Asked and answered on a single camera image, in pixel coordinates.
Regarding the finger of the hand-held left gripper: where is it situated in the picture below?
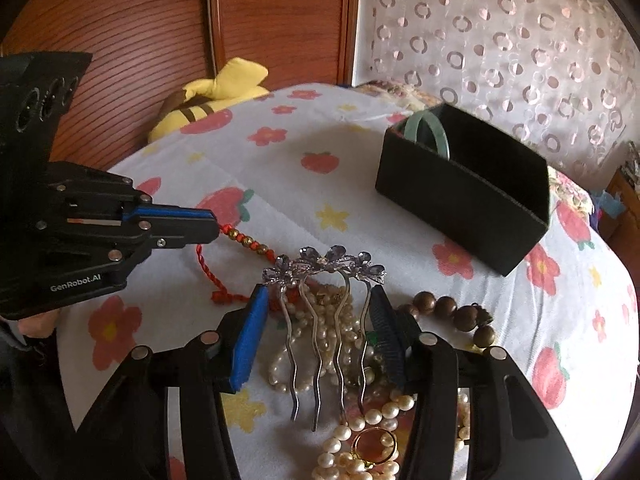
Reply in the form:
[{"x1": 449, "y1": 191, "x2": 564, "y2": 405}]
[
  {"x1": 107, "y1": 220, "x2": 224, "y2": 262},
  {"x1": 120, "y1": 199, "x2": 221, "y2": 224}
]

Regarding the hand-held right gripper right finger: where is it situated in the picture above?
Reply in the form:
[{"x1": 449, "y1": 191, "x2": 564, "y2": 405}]
[{"x1": 367, "y1": 285, "x2": 583, "y2": 480}]

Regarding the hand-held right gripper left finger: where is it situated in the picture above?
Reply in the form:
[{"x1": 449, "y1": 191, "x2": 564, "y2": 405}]
[{"x1": 87, "y1": 284, "x2": 271, "y2": 480}]

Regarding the red braided cord bracelet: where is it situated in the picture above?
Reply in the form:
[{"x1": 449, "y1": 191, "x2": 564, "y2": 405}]
[{"x1": 196, "y1": 224, "x2": 283, "y2": 313}]

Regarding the silver flower hair comb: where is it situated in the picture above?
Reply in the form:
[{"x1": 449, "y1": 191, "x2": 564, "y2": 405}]
[{"x1": 262, "y1": 245, "x2": 389, "y2": 433}]

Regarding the black rectangular box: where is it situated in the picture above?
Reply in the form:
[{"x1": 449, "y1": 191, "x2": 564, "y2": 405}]
[{"x1": 375, "y1": 102, "x2": 551, "y2": 277}]

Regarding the yellow plush toy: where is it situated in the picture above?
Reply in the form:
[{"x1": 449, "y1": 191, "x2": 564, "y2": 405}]
[{"x1": 147, "y1": 58, "x2": 271, "y2": 142}]

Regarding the brown wooden wardrobe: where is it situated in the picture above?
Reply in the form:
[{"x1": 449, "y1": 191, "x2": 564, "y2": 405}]
[{"x1": 0, "y1": 0, "x2": 362, "y2": 172}]

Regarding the green jade bangle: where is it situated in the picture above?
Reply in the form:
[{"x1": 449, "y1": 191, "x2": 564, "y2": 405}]
[{"x1": 404, "y1": 111, "x2": 452, "y2": 162}]

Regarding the wooden side cabinet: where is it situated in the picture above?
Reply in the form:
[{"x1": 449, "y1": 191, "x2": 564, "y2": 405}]
[{"x1": 597, "y1": 140, "x2": 640, "y2": 261}]

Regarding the sheer circle pattern curtain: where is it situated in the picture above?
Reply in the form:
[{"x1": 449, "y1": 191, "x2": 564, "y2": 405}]
[{"x1": 352, "y1": 0, "x2": 640, "y2": 196}]

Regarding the brown wooden bead bracelet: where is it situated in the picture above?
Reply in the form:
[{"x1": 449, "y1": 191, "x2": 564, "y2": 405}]
[{"x1": 400, "y1": 290, "x2": 497, "y2": 352}]

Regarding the pearl necklace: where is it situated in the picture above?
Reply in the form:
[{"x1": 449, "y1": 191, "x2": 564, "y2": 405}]
[{"x1": 267, "y1": 282, "x2": 473, "y2": 480}]

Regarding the gold ring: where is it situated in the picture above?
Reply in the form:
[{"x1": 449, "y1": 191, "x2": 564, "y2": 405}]
[{"x1": 350, "y1": 427, "x2": 399, "y2": 466}]

